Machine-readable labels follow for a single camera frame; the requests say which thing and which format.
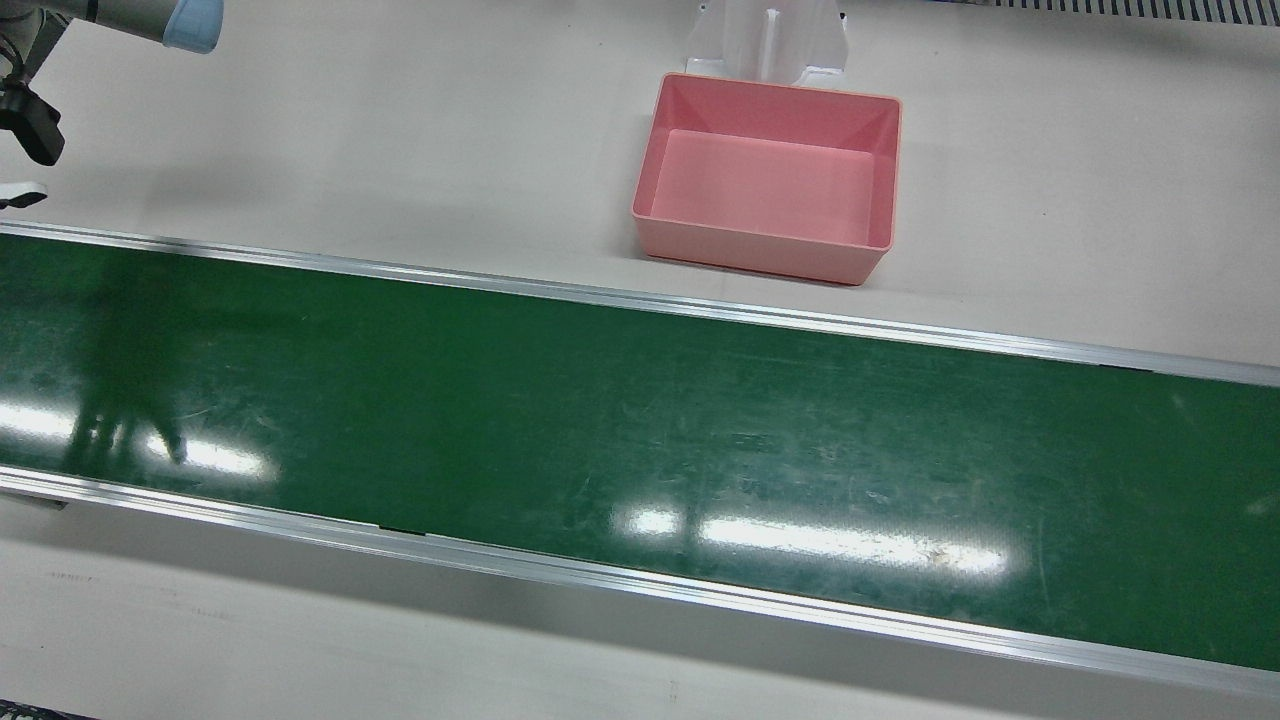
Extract pink plastic box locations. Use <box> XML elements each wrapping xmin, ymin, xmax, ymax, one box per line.
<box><xmin>632</xmin><ymin>72</ymin><xmax>903</xmax><ymax>286</ymax></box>

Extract green conveyor belt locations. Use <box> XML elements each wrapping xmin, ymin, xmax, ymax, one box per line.
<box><xmin>0</xmin><ymin>220</ymin><xmax>1280</xmax><ymax>699</ymax></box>

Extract ribbed metal grille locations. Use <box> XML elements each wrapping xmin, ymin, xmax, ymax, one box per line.
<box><xmin>985</xmin><ymin>0</ymin><xmax>1280</xmax><ymax>26</ymax></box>

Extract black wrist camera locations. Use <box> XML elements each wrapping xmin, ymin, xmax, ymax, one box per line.
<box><xmin>0</xmin><ymin>82</ymin><xmax>66</xmax><ymax>167</ymax></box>

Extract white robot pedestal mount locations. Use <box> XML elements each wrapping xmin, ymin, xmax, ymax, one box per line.
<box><xmin>685</xmin><ymin>0</ymin><xmax>851</xmax><ymax>86</ymax></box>

